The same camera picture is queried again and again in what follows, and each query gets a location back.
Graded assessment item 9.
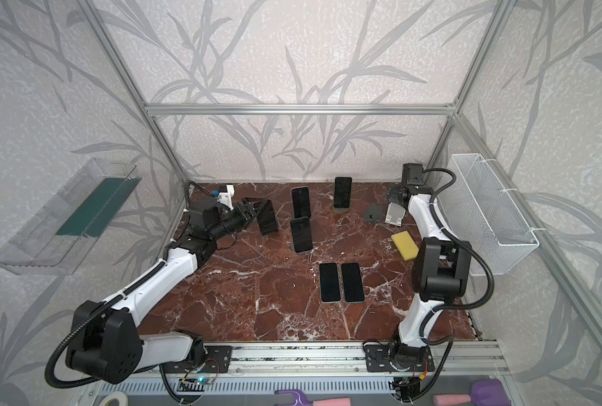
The yellow sponge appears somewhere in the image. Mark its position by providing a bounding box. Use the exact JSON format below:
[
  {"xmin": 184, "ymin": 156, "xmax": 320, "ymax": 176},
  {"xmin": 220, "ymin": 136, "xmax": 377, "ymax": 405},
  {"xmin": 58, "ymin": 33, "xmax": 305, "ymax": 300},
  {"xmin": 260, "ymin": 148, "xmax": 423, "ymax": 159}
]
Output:
[{"xmin": 392, "ymin": 231, "xmax": 419, "ymax": 262}]

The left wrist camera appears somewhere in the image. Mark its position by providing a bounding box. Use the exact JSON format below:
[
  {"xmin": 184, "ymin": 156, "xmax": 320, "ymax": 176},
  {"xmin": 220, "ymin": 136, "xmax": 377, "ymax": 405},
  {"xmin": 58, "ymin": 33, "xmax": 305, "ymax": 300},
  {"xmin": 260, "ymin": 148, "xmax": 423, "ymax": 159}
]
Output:
[{"xmin": 187, "ymin": 196, "xmax": 221, "ymax": 229}]

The white wire mesh basket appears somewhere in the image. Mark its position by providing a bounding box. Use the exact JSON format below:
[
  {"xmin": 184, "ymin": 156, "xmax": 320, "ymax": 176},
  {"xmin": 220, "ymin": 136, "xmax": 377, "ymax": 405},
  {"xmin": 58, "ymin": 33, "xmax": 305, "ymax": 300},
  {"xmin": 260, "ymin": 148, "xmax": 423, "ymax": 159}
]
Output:
[{"xmin": 437, "ymin": 153, "xmax": 539, "ymax": 276}]

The white folding phone stand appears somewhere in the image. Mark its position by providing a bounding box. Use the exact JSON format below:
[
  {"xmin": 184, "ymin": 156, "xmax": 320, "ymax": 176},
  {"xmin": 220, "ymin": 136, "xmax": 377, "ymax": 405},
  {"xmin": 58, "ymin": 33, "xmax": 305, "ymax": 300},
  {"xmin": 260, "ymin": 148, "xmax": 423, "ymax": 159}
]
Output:
[{"xmin": 385, "ymin": 204, "xmax": 407, "ymax": 227}]

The grey round phone stand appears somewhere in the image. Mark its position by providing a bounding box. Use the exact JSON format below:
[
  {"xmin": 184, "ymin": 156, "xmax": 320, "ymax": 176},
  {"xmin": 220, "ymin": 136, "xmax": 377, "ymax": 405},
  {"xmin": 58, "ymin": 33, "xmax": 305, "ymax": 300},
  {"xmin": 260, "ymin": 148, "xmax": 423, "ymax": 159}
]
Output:
[{"xmin": 363, "ymin": 203, "xmax": 387, "ymax": 223}]

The purple pink scoop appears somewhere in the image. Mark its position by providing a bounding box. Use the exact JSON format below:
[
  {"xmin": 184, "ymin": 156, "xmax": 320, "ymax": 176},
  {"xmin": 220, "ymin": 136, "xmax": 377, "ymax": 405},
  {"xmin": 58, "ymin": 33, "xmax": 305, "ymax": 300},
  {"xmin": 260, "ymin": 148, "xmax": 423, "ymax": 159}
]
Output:
[{"xmin": 433, "ymin": 379, "xmax": 512, "ymax": 406}]

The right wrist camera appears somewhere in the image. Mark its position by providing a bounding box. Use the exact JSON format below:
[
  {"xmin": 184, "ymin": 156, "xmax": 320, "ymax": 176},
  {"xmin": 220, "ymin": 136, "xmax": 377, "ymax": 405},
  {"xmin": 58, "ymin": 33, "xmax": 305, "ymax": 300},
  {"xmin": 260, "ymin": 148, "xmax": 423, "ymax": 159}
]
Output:
[{"xmin": 402, "ymin": 163, "xmax": 424, "ymax": 187}]

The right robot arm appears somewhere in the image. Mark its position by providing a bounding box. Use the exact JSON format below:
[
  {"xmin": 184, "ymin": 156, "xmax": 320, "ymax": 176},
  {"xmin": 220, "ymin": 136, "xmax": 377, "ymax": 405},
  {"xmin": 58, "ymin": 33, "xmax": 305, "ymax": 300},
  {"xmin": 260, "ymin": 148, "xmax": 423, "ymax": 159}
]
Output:
[{"xmin": 363, "ymin": 185, "xmax": 495, "ymax": 374}]

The teal phone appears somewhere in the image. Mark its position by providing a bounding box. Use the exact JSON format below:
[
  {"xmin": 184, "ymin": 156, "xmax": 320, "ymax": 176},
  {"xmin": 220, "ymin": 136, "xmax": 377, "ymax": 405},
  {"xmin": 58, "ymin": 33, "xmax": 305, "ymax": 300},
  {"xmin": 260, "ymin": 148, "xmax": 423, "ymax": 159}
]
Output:
[{"xmin": 341, "ymin": 263, "xmax": 365, "ymax": 303}]

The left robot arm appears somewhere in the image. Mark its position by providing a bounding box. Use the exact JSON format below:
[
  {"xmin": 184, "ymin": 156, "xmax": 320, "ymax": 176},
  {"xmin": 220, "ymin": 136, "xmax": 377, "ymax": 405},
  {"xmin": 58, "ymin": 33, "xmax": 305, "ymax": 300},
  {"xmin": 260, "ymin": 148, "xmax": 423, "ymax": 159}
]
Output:
[{"xmin": 45, "ymin": 197, "xmax": 267, "ymax": 389}]

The black phone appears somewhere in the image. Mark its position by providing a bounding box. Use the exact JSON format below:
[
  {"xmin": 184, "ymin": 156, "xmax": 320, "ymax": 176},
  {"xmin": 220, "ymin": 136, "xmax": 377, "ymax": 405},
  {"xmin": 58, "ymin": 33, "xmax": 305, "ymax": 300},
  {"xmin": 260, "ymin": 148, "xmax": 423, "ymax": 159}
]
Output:
[
  {"xmin": 290, "ymin": 217, "xmax": 314, "ymax": 253},
  {"xmin": 257, "ymin": 200, "xmax": 278, "ymax": 235}
]

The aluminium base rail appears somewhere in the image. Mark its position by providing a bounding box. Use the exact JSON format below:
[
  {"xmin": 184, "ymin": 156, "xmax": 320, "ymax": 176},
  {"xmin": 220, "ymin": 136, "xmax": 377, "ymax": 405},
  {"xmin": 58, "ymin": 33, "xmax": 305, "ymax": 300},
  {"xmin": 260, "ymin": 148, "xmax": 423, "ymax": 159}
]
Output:
[{"xmin": 79, "ymin": 341, "xmax": 510, "ymax": 394}]

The dark phone back right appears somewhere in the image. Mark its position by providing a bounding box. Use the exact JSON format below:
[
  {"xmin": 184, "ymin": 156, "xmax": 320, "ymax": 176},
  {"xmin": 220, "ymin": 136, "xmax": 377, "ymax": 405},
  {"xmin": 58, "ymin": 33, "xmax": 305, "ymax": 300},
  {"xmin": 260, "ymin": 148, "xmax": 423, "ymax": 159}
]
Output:
[{"xmin": 333, "ymin": 177, "xmax": 353, "ymax": 210}]

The white tape roll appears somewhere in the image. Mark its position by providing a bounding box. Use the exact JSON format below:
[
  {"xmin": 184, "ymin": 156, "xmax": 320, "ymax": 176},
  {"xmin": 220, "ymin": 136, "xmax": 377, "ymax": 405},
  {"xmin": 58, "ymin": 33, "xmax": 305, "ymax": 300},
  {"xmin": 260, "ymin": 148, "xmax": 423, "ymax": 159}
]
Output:
[{"xmin": 99, "ymin": 391, "xmax": 129, "ymax": 406}]

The white-edged phone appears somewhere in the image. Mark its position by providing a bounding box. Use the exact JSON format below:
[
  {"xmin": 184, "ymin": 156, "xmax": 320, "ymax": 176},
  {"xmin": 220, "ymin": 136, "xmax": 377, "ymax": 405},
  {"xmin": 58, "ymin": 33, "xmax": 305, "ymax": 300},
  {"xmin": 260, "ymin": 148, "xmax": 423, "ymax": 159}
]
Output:
[{"xmin": 319, "ymin": 263, "xmax": 341, "ymax": 303}]

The purple plastic tool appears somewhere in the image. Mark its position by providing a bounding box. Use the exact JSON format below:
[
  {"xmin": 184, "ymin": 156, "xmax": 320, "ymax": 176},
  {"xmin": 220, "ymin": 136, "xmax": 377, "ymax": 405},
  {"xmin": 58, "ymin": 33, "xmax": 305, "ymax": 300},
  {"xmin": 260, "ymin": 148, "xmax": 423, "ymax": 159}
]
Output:
[{"xmin": 275, "ymin": 389, "xmax": 352, "ymax": 406}]

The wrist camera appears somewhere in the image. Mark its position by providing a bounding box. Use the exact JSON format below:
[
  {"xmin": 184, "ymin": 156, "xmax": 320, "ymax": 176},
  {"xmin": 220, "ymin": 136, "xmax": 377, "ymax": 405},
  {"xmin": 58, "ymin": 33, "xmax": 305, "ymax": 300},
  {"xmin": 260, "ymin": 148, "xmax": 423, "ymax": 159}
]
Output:
[
  {"xmin": 187, "ymin": 196, "xmax": 221, "ymax": 229},
  {"xmin": 402, "ymin": 163, "xmax": 424, "ymax": 187}
]

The pink-edged phone back centre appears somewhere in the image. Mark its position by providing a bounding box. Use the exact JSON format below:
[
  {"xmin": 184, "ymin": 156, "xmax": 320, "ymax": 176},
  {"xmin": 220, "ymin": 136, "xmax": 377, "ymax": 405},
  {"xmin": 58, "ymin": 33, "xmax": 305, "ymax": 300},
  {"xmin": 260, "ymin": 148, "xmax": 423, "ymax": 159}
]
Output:
[{"xmin": 291, "ymin": 186, "xmax": 312, "ymax": 219}]

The clear acrylic wall shelf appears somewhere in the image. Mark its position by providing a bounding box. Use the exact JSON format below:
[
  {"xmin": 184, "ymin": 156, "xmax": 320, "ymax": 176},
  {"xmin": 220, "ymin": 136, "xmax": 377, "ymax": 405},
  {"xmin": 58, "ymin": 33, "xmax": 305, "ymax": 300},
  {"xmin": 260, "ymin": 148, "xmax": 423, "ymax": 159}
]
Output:
[{"xmin": 0, "ymin": 158, "xmax": 141, "ymax": 276}]

